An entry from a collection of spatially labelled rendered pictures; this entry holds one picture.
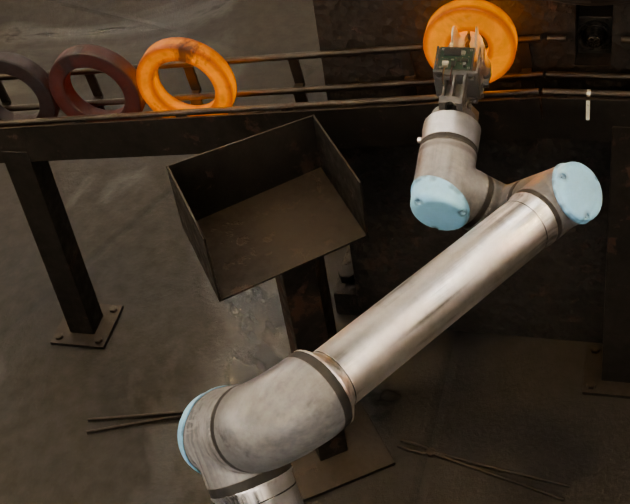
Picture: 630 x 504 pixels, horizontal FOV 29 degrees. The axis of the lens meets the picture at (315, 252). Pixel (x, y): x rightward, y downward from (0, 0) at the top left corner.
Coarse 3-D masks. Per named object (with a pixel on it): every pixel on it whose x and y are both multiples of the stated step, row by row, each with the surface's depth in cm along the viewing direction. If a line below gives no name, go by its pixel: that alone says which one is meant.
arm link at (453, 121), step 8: (440, 112) 189; (448, 112) 189; (456, 112) 189; (432, 120) 190; (440, 120) 189; (448, 120) 188; (456, 120) 188; (464, 120) 188; (472, 120) 189; (424, 128) 191; (432, 128) 189; (440, 128) 188; (448, 128) 187; (456, 128) 187; (464, 128) 188; (472, 128) 189; (480, 128) 191; (424, 136) 190; (472, 136) 188
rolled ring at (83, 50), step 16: (80, 48) 226; (96, 48) 225; (64, 64) 227; (80, 64) 226; (96, 64) 225; (112, 64) 224; (128, 64) 226; (64, 80) 230; (128, 80) 226; (64, 96) 233; (128, 96) 229; (64, 112) 236; (80, 112) 235; (96, 112) 236; (112, 112) 235; (128, 112) 231
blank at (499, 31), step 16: (464, 0) 201; (480, 0) 201; (432, 16) 205; (448, 16) 201; (464, 16) 201; (480, 16) 200; (496, 16) 200; (432, 32) 204; (448, 32) 203; (480, 32) 202; (496, 32) 201; (512, 32) 201; (432, 48) 206; (496, 48) 203; (512, 48) 203; (432, 64) 208; (496, 64) 206
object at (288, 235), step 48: (240, 144) 204; (288, 144) 208; (192, 192) 207; (240, 192) 211; (288, 192) 211; (336, 192) 208; (192, 240) 203; (240, 240) 205; (288, 240) 203; (336, 240) 200; (240, 288) 197; (288, 288) 210; (288, 336) 225; (336, 480) 239
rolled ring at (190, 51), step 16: (160, 48) 219; (176, 48) 218; (192, 48) 218; (208, 48) 219; (144, 64) 223; (160, 64) 222; (192, 64) 220; (208, 64) 219; (224, 64) 220; (144, 80) 225; (224, 80) 220; (144, 96) 228; (160, 96) 228; (224, 96) 223
